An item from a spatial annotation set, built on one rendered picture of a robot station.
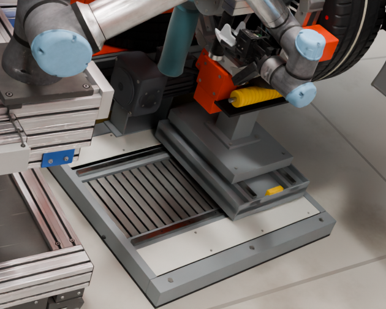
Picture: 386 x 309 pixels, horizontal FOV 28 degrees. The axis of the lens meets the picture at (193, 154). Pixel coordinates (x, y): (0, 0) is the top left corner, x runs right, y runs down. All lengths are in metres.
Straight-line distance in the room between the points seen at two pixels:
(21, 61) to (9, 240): 0.66
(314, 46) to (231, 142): 0.95
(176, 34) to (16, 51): 0.82
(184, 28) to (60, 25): 0.92
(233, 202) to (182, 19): 0.66
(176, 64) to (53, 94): 0.84
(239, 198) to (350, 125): 1.06
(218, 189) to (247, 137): 0.26
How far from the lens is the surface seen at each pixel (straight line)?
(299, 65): 1.97
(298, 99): 1.99
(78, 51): 1.64
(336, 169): 3.33
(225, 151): 2.79
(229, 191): 2.75
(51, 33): 1.63
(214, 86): 2.59
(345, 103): 3.80
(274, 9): 1.99
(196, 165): 2.81
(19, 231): 2.32
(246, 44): 2.10
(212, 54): 2.24
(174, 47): 2.55
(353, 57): 2.49
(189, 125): 2.86
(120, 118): 2.93
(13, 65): 1.83
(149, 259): 2.51
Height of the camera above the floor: 1.87
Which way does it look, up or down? 37 degrees down
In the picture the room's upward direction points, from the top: 19 degrees clockwise
